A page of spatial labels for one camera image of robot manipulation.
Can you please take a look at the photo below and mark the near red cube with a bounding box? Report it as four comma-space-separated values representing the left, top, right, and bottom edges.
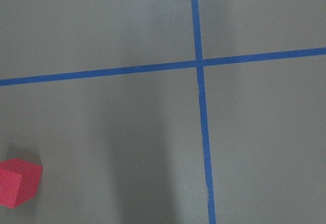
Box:
1, 158, 43, 209

